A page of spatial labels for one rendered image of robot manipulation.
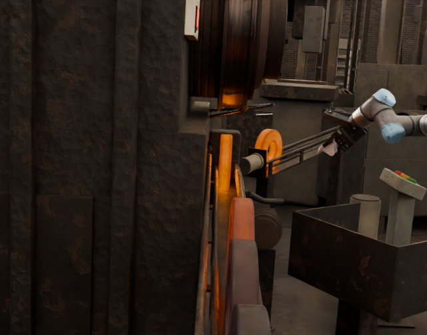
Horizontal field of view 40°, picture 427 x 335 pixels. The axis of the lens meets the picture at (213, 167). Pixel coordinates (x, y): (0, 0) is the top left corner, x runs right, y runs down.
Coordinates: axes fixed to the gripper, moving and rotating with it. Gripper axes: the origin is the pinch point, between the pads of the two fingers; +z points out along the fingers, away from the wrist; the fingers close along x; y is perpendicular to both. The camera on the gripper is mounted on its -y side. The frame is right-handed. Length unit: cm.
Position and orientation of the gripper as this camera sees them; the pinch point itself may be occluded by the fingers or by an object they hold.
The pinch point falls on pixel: (319, 149)
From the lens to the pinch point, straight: 234.8
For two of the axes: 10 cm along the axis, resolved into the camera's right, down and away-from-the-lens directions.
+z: -5.6, 5.7, 6.0
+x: 5.0, -3.5, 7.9
